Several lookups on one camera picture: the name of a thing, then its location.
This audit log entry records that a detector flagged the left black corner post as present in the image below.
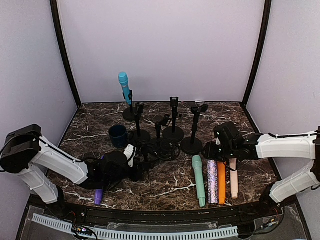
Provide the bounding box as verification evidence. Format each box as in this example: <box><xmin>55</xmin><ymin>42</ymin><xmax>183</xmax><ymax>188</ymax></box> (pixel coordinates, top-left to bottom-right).
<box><xmin>49</xmin><ymin>0</ymin><xmax>82</xmax><ymax>108</ymax></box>

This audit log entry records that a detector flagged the right black corner post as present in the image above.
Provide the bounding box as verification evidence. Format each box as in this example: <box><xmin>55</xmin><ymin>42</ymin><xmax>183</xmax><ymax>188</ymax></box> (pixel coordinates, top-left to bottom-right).
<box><xmin>241</xmin><ymin>0</ymin><xmax>272</xmax><ymax>109</ymax></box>

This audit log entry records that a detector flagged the orange microphone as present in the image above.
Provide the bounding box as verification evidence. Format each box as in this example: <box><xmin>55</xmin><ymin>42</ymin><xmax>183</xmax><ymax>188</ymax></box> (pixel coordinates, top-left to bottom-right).
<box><xmin>217</xmin><ymin>162</ymin><xmax>226</xmax><ymax>205</ymax></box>

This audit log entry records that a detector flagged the dark blue mug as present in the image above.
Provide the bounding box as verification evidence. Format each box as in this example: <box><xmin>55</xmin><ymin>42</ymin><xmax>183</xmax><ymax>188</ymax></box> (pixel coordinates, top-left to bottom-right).
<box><xmin>108</xmin><ymin>124</ymin><xmax>135</xmax><ymax>149</ymax></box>

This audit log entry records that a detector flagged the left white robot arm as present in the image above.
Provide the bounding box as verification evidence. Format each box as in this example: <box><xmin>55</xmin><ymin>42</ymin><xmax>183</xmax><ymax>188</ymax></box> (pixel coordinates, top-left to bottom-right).
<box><xmin>0</xmin><ymin>124</ymin><xmax>152</xmax><ymax>218</ymax></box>

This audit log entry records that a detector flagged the silver glitter microphone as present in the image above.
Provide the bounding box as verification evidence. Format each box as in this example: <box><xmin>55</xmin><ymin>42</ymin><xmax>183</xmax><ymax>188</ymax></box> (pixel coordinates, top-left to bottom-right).
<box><xmin>207</xmin><ymin>160</ymin><xmax>219</xmax><ymax>205</ymax></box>

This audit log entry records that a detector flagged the mint green microphone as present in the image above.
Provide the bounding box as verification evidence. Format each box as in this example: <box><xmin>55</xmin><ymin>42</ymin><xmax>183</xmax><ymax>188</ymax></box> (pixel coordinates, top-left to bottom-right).
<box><xmin>192</xmin><ymin>155</ymin><xmax>206</xmax><ymax>208</ymax></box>

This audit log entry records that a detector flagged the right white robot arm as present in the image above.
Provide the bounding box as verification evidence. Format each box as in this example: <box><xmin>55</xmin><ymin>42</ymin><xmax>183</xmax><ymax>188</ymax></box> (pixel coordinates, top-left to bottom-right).
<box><xmin>202</xmin><ymin>121</ymin><xmax>320</xmax><ymax>217</ymax></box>

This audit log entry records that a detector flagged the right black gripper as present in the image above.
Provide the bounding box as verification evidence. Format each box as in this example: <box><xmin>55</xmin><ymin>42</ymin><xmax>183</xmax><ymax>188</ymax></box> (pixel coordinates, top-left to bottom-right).
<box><xmin>201</xmin><ymin>141</ymin><xmax>237</xmax><ymax>162</ymax></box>

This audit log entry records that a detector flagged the purple microphone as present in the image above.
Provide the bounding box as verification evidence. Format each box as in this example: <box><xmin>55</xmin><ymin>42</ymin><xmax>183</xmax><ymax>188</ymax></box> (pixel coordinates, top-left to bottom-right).
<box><xmin>94</xmin><ymin>154</ymin><xmax>105</xmax><ymax>206</ymax></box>

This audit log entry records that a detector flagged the black tripod shock-mount stand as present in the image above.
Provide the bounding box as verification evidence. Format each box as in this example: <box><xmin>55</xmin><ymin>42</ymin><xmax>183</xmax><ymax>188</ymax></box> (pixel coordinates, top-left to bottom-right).
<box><xmin>137</xmin><ymin>138</ymin><xmax>181</xmax><ymax>194</ymax></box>

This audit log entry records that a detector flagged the pale pink microphone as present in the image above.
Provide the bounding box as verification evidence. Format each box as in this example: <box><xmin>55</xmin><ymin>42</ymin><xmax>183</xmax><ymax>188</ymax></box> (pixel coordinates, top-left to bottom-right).
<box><xmin>229</xmin><ymin>158</ymin><xmax>239</xmax><ymax>199</ymax></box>

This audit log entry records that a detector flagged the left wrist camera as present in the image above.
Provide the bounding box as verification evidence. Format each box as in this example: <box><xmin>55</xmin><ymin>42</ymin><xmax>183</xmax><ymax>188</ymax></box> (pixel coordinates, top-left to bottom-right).
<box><xmin>123</xmin><ymin>144</ymin><xmax>137</xmax><ymax>168</ymax></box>

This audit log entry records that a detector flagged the teal blue microphone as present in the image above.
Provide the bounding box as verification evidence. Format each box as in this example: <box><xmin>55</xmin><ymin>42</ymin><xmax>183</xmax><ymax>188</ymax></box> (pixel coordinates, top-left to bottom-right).
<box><xmin>118</xmin><ymin>72</ymin><xmax>132</xmax><ymax>105</ymax></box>

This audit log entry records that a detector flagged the black round-base stand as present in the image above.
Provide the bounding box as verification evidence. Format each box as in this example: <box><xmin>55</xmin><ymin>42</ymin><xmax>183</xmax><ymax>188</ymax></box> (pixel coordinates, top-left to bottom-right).
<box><xmin>147</xmin><ymin>114</ymin><xmax>172</xmax><ymax>156</ymax></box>
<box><xmin>129</xmin><ymin>102</ymin><xmax>151</xmax><ymax>146</ymax></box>
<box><xmin>180</xmin><ymin>103</ymin><xmax>209</xmax><ymax>156</ymax></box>
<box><xmin>162</xmin><ymin>96</ymin><xmax>185</xmax><ymax>143</ymax></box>
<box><xmin>122</xmin><ymin>89</ymin><xmax>137</xmax><ymax>121</ymax></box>

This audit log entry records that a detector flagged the black corner post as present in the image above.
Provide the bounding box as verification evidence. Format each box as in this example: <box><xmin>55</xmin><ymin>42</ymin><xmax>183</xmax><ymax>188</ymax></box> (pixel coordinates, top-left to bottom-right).
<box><xmin>49</xmin><ymin>0</ymin><xmax>82</xmax><ymax>108</ymax></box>
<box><xmin>241</xmin><ymin>0</ymin><xmax>272</xmax><ymax>109</ymax></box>

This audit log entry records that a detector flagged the white slotted cable duct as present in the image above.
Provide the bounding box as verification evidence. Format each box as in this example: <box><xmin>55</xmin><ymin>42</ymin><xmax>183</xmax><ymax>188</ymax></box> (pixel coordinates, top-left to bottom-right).
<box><xmin>31</xmin><ymin>213</ymin><xmax>239</xmax><ymax>240</ymax></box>

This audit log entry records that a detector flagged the black front rail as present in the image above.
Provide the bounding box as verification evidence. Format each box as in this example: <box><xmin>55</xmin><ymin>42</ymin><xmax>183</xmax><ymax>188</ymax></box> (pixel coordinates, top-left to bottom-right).
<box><xmin>44</xmin><ymin>202</ymin><xmax>284</xmax><ymax>228</ymax></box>

